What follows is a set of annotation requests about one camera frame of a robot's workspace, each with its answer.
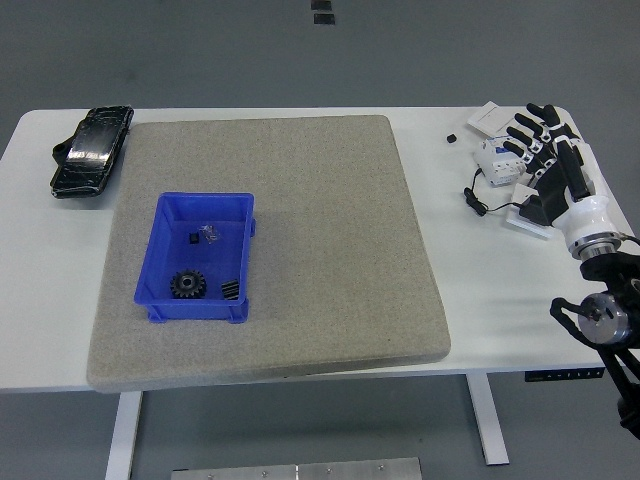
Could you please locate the white table leg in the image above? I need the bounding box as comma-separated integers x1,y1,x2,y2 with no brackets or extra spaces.
104,390,144,480
464,374,510,467

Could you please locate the white switch plate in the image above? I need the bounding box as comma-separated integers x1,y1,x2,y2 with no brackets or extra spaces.
467,101,523,137

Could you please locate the grey metal plate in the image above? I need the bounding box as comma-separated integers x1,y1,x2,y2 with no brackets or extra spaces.
171,457,422,480

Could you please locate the black wrapped device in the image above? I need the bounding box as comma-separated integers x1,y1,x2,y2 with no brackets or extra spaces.
48,104,135,200

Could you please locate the grey-brown mat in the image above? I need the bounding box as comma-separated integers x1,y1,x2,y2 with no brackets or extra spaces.
85,114,451,396

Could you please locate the large black gear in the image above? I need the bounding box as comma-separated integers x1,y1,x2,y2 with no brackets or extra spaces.
169,269,209,300

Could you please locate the black table control panel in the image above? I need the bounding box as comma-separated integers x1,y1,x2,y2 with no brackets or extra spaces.
524,367,607,384

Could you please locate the white circuit breaker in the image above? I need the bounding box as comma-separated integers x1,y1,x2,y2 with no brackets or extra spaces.
473,135,529,189

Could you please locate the blue plastic box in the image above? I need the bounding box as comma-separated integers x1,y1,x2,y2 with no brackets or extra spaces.
133,192,259,325

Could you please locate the black power adapter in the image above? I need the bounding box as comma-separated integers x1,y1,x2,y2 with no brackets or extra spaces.
517,195,545,222

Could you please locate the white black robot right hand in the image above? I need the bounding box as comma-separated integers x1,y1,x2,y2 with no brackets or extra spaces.
502,102,612,254

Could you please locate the black adapter cord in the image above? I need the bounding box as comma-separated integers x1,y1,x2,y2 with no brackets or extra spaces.
463,168,524,217

